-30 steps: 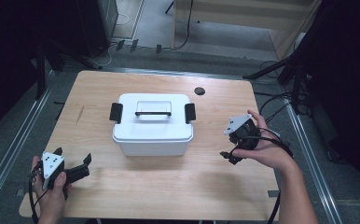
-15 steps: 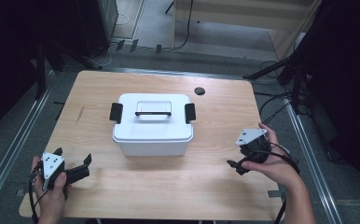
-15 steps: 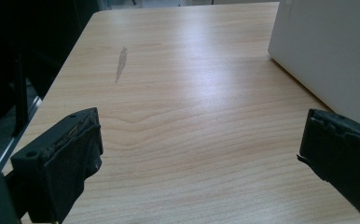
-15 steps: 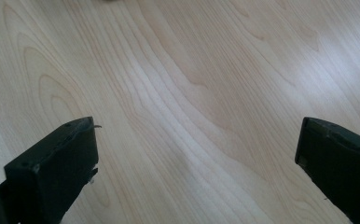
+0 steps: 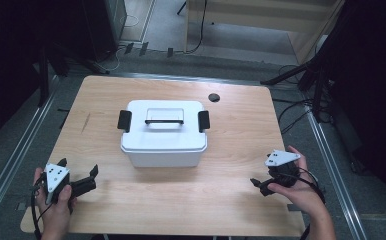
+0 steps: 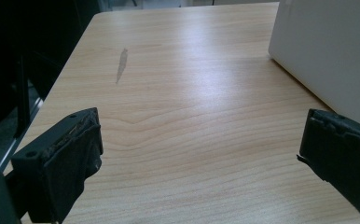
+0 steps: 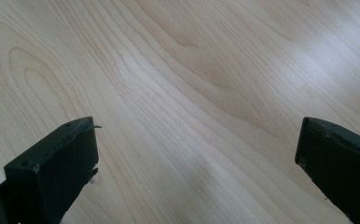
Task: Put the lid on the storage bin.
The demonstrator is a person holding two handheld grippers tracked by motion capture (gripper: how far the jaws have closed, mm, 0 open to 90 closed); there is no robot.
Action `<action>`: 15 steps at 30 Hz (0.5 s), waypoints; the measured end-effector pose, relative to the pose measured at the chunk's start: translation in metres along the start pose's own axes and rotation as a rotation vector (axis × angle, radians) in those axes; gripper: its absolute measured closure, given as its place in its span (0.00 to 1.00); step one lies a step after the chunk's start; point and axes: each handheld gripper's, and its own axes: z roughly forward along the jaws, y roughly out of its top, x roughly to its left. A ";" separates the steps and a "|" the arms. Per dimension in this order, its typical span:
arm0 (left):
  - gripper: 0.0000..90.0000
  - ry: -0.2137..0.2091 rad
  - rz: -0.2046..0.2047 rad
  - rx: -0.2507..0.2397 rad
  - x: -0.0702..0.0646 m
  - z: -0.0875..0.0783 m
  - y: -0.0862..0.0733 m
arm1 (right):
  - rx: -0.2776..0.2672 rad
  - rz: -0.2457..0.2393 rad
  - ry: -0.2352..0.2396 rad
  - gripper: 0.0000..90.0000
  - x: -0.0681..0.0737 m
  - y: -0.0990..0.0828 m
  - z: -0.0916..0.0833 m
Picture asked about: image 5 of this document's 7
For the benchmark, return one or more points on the black cabinet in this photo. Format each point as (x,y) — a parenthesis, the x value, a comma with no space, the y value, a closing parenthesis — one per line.
(104,26)

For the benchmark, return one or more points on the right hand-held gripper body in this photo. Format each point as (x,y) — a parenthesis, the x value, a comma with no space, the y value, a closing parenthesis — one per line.
(281,158)

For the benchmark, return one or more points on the white lid with black clips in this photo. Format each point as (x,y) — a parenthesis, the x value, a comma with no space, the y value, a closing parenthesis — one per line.
(164,136)

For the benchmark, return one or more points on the person's right hand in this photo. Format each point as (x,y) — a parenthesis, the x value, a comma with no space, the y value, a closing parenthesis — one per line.
(301,195)

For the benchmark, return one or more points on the black metal stand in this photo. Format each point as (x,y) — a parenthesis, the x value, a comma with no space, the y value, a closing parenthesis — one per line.
(43,73)

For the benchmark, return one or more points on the metal floor rail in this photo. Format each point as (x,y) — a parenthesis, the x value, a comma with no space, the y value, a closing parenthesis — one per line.
(17,156)
(334,170)

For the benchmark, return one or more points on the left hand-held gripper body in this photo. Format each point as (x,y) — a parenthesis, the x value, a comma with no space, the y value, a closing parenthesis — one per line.
(54,176)

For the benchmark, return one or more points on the black tripod stand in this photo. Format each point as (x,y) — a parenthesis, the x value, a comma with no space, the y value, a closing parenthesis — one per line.
(317,83)

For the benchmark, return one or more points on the white plastic storage box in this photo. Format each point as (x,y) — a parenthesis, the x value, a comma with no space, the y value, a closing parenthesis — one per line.
(164,159)

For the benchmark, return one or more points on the black tape strip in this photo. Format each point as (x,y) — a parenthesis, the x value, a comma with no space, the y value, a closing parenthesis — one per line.
(144,49)
(170,52)
(129,48)

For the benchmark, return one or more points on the person's left hand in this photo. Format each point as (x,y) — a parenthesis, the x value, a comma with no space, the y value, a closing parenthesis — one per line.
(56,216)

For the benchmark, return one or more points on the dark curtain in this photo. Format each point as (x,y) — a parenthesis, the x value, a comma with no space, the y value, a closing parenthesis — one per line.
(4,66)
(374,83)

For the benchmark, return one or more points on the light wooden furniture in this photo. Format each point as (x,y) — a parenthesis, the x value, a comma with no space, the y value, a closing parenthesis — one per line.
(247,16)

